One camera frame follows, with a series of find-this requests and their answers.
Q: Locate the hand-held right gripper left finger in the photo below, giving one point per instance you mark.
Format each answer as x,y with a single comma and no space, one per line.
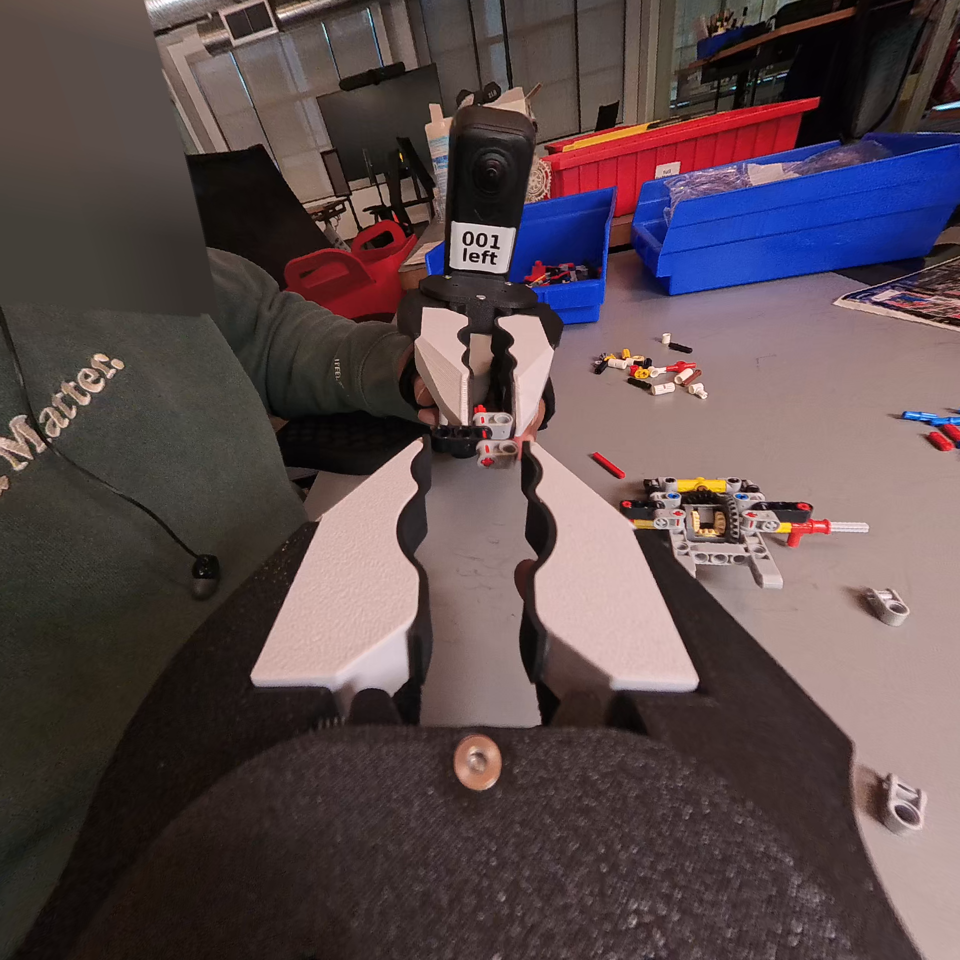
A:
337,600

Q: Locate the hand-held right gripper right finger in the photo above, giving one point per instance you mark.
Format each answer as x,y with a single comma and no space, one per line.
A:
615,600

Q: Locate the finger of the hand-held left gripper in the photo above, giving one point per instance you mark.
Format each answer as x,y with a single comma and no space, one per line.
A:
532,360
442,360

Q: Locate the red lego axle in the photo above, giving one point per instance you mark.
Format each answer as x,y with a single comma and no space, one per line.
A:
607,465
480,410

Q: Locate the person's left forearm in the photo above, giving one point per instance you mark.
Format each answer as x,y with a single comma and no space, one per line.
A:
315,352

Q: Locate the heap of mixed lego parts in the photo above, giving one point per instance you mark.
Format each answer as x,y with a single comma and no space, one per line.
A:
562,274

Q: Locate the pile of small lego pieces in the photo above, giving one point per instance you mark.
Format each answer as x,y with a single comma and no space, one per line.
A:
652,371

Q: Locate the grey lego gearbox assembly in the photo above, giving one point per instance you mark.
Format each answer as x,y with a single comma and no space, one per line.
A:
712,525

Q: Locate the pile of colourful lego pins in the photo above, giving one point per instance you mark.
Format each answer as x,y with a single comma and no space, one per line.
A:
937,431

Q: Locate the lego instruction booklet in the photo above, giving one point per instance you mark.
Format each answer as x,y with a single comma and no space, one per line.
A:
907,296

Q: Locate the person's left hand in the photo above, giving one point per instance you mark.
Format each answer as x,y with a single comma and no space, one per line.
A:
424,399

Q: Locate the person's right hand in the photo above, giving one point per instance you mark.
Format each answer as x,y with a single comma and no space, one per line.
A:
523,579

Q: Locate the blue parts bin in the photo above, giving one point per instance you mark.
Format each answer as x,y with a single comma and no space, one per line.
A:
570,225

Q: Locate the black monitor screen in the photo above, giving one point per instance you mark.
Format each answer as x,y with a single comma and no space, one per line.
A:
375,127

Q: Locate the red plastic basket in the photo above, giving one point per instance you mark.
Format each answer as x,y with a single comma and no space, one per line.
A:
337,289
386,240

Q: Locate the black mesh chair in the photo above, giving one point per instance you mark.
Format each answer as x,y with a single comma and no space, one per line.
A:
345,444

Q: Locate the red storage bin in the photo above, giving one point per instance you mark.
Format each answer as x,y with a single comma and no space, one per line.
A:
675,154

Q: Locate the person's green hoodie torso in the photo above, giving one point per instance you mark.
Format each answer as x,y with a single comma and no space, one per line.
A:
112,562

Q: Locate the bundle of clear plastic bags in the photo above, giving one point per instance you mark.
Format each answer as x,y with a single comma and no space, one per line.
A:
750,180

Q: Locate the stacked blue storage bins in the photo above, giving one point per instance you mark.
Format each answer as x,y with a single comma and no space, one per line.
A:
795,240

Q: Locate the metal air duct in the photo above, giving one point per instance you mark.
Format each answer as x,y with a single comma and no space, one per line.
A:
315,19

